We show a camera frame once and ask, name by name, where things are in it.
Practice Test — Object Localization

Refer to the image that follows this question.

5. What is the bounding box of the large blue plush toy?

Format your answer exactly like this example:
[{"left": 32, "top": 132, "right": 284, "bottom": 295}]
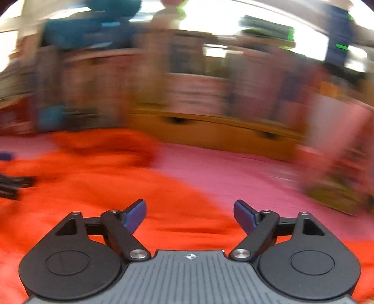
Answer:
[{"left": 44, "top": 0, "right": 141, "bottom": 50}]

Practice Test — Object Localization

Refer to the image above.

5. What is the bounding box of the row of books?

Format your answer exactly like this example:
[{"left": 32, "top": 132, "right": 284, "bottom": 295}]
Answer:
[{"left": 0, "top": 29, "right": 374, "bottom": 126}]

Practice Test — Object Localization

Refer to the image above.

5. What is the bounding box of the orange puffer jacket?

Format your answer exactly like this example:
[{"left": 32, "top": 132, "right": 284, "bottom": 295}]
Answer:
[{"left": 0, "top": 129, "right": 374, "bottom": 304}]

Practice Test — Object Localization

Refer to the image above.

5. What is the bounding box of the wooden drawer shelf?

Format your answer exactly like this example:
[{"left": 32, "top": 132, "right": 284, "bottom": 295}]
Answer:
[{"left": 129, "top": 108, "right": 304, "bottom": 161}]

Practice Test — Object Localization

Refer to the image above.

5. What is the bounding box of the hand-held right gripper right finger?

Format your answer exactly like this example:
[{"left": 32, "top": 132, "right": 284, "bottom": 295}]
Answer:
[{"left": 229, "top": 199, "right": 325, "bottom": 261}]

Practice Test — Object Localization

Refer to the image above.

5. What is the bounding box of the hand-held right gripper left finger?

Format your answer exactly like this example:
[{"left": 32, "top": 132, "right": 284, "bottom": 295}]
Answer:
[{"left": 55, "top": 199, "right": 151, "bottom": 261}]

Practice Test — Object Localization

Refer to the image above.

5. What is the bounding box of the blue round plush ball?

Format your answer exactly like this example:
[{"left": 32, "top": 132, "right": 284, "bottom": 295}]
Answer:
[{"left": 37, "top": 105, "right": 65, "bottom": 133}]

